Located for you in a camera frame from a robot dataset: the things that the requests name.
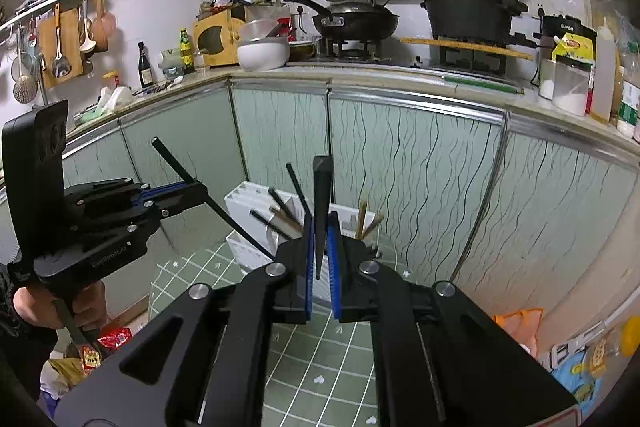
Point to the wooden cutting board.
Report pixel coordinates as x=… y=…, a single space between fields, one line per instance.
x=59 y=32

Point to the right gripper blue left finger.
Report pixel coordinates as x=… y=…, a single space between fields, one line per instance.
x=293 y=302

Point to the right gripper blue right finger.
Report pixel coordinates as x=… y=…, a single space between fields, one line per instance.
x=350 y=295

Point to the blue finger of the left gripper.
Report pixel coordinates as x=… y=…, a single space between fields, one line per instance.
x=171 y=193
x=194 y=199

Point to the person's left hand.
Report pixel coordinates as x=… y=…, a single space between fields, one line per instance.
x=35 y=305

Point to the blue plastic container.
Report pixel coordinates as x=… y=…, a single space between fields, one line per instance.
x=581 y=374

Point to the orange snack bag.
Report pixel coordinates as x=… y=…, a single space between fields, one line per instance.
x=522 y=326

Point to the yellow microwave oven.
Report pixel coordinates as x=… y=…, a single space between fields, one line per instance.
x=217 y=36

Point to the black cast iron pot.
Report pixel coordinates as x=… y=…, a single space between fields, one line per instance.
x=476 y=21

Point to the white bowl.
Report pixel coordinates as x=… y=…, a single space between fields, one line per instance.
x=264 y=54

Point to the green glass bottle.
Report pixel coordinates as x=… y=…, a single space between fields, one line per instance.
x=186 y=52

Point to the yellow lid glass jar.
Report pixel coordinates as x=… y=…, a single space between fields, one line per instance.
x=622 y=341

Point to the black chopstick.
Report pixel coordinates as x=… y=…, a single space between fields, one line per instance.
x=256 y=215
x=175 y=165
x=298 y=189
x=323 y=179
x=284 y=210

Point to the wooden chopstick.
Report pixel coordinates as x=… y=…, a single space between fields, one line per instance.
x=376 y=221
x=287 y=220
x=361 y=219

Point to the green checked tablecloth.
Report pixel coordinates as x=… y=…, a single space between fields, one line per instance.
x=318 y=374

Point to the white squeeze bottle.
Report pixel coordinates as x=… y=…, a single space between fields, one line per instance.
x=604 y=74

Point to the black frying pan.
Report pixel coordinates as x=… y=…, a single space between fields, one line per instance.
x=351 y=20

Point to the white grey utensil holder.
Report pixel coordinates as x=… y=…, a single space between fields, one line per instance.
x=247 y=196

